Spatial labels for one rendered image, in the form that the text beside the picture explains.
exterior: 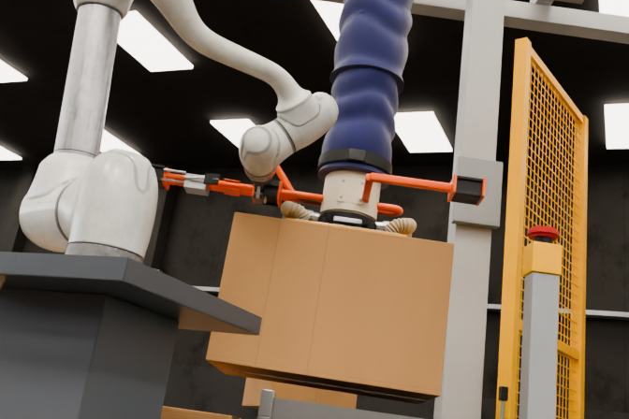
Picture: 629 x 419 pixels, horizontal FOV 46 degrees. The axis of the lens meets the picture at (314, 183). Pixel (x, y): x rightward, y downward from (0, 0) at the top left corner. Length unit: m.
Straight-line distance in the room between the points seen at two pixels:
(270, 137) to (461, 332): 1.59
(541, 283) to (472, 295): 1.51
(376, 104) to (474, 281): 1.22
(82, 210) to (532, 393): 1.00
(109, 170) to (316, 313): 0.70
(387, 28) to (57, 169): 1.14
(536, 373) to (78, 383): 0.93
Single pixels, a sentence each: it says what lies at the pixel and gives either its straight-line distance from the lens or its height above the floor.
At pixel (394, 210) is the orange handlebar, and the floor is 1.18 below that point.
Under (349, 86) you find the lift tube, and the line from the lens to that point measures 2.26.
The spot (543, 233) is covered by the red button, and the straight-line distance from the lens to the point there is 1.74.
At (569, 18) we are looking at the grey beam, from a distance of 4.90.
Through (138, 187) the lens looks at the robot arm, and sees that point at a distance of 1.53.
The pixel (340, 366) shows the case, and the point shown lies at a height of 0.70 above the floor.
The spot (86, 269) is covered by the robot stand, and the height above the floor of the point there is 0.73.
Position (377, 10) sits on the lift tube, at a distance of 2.37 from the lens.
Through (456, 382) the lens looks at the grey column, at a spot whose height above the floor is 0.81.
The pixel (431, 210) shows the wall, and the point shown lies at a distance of 10.91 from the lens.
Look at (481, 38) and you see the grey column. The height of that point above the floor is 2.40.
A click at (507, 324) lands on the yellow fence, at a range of 2.66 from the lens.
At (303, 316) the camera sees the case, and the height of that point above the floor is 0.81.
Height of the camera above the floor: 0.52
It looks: 19 degrees up
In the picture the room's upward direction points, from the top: 8 degrees clockwise
